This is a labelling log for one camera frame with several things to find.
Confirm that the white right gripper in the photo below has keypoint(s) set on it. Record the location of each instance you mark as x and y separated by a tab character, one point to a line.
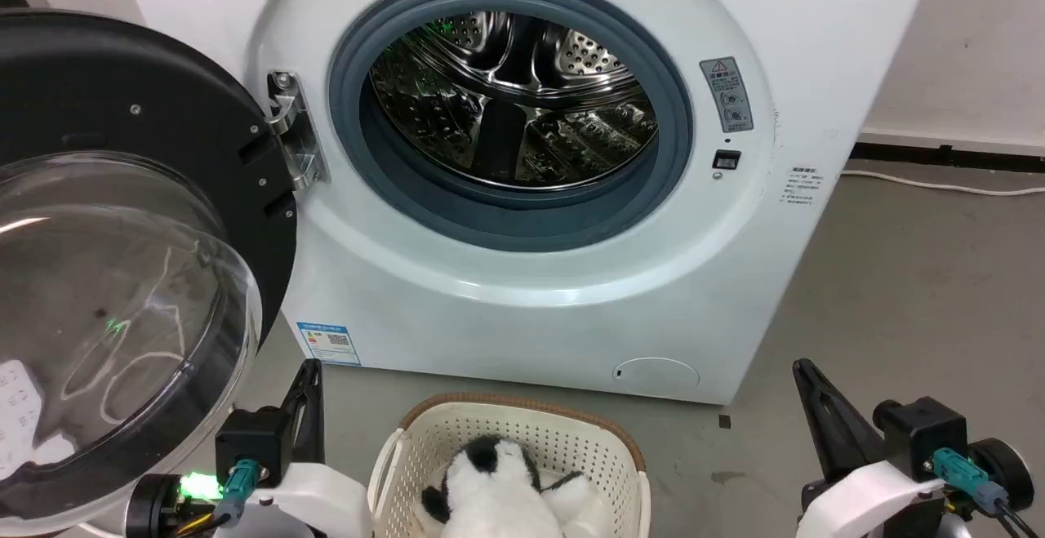
873	499

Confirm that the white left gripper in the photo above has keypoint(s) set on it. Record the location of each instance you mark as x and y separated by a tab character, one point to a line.
322	499

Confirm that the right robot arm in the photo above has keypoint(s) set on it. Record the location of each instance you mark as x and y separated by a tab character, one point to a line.
1002	473

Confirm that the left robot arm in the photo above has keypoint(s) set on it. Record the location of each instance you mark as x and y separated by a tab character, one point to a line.
159	509

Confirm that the white front-load washing machine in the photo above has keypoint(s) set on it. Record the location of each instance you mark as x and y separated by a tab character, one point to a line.
522	309

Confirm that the blue energy label sticker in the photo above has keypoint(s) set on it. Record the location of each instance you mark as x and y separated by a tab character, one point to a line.
328	343

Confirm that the round filter cover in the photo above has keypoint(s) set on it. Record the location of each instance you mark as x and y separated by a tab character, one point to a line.
655	377

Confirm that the black and white plush toy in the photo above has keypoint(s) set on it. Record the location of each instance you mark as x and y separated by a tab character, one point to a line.
498	497

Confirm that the black-rimmed glass washer door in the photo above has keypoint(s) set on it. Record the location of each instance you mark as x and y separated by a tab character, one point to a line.
122	277

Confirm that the small printed text sticker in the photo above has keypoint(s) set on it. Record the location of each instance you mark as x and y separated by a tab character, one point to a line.
801	188

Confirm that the cream plastic laundry basket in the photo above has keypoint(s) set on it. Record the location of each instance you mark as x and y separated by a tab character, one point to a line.
563	440

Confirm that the chrome door hinge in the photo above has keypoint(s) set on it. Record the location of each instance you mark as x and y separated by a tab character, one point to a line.
295	130

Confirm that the black door latch socket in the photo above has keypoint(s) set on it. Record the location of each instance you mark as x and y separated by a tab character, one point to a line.
726	160

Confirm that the grey rubber door gasket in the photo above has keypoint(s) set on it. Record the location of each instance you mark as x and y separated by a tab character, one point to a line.
522	215

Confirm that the black baseboard strip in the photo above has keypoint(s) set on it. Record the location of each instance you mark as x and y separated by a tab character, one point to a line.
947	153

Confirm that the grey warning sticker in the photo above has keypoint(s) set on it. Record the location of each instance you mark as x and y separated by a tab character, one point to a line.
727	94

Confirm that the stainless steel washer drum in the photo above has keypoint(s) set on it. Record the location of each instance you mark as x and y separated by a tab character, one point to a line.
514	105

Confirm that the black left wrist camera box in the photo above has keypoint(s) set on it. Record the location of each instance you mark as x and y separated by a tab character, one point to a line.
255	440

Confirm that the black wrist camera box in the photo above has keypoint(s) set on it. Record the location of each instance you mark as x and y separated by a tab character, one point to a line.
922	432
255	440

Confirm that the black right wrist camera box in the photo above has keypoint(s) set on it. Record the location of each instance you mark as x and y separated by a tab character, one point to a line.
922	432

